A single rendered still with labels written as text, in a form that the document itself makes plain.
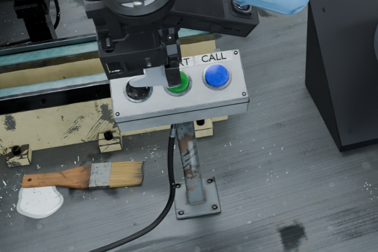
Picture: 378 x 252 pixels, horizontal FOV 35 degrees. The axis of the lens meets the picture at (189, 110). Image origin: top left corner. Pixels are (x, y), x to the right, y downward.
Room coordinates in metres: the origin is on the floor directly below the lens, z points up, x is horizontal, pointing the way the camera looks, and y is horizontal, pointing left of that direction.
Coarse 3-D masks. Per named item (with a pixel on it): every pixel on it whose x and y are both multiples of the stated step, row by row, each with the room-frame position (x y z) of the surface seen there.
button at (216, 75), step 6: (210, 66) 0.58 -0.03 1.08; (216, 66) 0.58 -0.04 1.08; (222, 66) 0.57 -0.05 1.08; (210, 72) 0.57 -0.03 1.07; (216, 72) 0.57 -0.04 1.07; (222, 72) 0.57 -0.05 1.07; (210, 78) 0.56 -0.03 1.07; (216, 78) 0.56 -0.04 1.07; (222, 78) 0.56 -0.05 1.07; (228, 78) 0.56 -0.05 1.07; (210, 84) 0.56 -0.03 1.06; (216, 84) 0.55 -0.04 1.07; (222, 84) 0.55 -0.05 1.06
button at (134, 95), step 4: (128, 84) 0.57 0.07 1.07; (128, 88) 0.56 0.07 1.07; (132, 88) 0.56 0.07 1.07; (136, 88) 0.56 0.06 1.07; (140, 88) 0.56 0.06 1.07; (144, 88) 0.56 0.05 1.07; (148, 88) 0.56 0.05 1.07; (128, 92) 0.56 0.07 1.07; (132, 92) 0.56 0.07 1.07; (136, 92) 0.56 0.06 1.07; (140, 92) 0.56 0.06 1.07; (144, 92) 0.56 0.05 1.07; (148, 92) 0.56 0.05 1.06; (132, 96) 0.55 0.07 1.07; (136, 96) 0.55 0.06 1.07; (140, 96) 0.55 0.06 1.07; (144, 96) 0.55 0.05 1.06
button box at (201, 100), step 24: (144, 72) 0.59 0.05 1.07; (192, 72) 0.58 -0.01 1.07; (240, 72) 0.57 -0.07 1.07; (120, 96) 0.56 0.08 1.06; (168, 96) 0.55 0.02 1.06; (192, 96) 0.55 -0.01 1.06; (216, 96) 0.54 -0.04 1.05; (240, 96) 0.54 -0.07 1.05; (120, 120) 0.54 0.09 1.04; (144, 120) 0.54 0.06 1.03; (168, 120) 0.55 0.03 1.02; (192, 120) 0.55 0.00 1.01
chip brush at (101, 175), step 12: (84, 168) 0.68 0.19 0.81; (96, 168) 0.68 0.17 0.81; (108, 168) 0.67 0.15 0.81; (120, 168) 0.67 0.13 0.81; (132, 168) 0.66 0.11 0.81; (24, 180) 0.67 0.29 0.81; (36, 180) 0.67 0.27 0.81; (48, 180) 0.67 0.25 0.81; (60, 180) 0.66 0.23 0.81; (72, 180) 0.66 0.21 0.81; (84, 180) 0.65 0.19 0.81; (96, 180) 0.65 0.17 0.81; (108, 180) 0.65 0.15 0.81; (120, 180) 0.64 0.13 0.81; (132, 180) 0.64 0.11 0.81
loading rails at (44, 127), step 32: (192, 32) 0.86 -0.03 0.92; (0, 64) 0.85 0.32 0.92; (32, 64) 0.85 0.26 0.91; (64, 64) 0.85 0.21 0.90; (96, 64) 0.85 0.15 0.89; (0, 96) 0.75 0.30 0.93; (32, 96) 0.75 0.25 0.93; (64, 96) 0.75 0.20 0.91; (96, 96) 0.75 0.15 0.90; (0, 128) 0.74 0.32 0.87; (32, 128) 0.75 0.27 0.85; (64, 128) 0.75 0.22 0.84; (96, 128) 0.75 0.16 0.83; (160, 128) 0.75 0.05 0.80
